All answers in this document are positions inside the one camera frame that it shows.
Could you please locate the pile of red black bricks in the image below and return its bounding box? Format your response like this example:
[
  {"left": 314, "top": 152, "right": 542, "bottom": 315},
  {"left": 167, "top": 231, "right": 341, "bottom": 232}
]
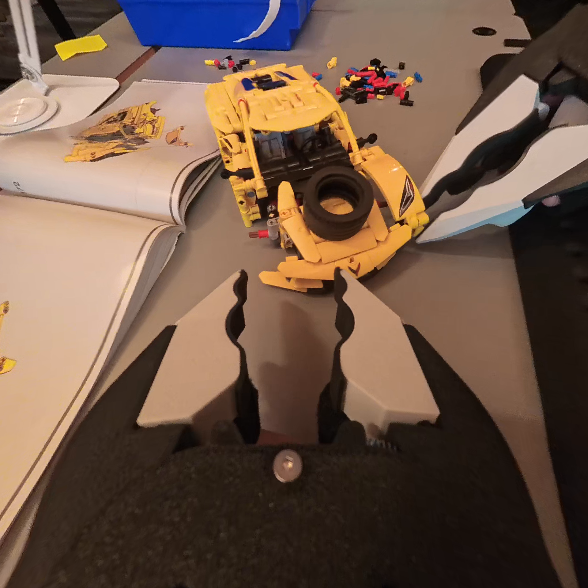
[{"left": 335, "top": 57, "right": 423, "bottom": 107}]

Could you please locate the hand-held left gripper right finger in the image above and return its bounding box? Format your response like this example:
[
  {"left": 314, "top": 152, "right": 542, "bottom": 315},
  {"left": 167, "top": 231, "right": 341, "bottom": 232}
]
[{"left": 317, "top": 267, "right": 439, "bottom": 444}]

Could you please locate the small cluster of toy pins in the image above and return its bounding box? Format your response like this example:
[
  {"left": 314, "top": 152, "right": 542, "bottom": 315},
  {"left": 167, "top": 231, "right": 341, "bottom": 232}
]
[{"left": 204, "top": 55, "right": 258, "bottom": 72}]

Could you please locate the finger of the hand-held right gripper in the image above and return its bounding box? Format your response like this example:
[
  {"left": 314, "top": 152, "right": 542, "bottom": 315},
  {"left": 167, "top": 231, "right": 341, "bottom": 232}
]
[
  {"left": 416, "top": 125, "right": 588, "bottom": 244},
  {"left": 420, "top": 75, "right": 540, "bottom": 207}
]

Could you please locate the white plastic strip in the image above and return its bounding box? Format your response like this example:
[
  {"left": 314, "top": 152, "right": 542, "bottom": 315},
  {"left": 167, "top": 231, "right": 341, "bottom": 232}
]
[{"left": 234, "top": 0, "right": 282, "bottom": 43}]

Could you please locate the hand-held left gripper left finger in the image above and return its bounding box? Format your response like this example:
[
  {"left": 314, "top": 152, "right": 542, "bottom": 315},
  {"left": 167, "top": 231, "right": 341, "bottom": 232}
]
[{"left": 136, "top": 269, "right": 261, "bottom": 444}]

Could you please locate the yellow sticky note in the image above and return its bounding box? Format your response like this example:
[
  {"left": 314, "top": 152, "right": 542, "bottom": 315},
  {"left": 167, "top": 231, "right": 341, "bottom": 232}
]
[{"left": 54, "top": 34, "right": 108, "bottom": 61}]

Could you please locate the blue plastic bin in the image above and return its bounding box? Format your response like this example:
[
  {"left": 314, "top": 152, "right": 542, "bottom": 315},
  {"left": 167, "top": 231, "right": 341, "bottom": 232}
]
[{"left": 117, "top": 0, "right": 318, "bottom": 51}]

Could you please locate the black toy tyre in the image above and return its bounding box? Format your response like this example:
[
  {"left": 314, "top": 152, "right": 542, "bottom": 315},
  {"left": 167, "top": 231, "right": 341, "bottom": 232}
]
[{"left": 303, "top": 166, "right": 375, "bottom": 242}]

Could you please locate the open instruction booklet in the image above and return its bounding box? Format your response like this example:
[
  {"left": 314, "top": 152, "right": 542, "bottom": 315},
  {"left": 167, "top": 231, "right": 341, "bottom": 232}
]
[{"left": 0, "top": 79, "right": 223, "bottom": 543}]

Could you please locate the grey desk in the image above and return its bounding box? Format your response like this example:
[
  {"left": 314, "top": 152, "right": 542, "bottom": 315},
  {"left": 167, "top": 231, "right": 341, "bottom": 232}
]
[{"left": 0, "top": 0, "right": 588, "bottom": 588}]

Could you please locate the yellow toy brick car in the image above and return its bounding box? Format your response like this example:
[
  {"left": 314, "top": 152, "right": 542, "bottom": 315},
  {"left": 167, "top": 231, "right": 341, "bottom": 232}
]
[{"left": 204, "top": 64, "right": 431, "bottom": 295}]

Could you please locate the yellow toy brick panel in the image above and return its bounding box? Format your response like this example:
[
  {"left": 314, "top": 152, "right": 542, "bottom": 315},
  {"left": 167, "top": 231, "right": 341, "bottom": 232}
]
[{"left": 363, "top": 147, "right": 431, "bottom": 230}]

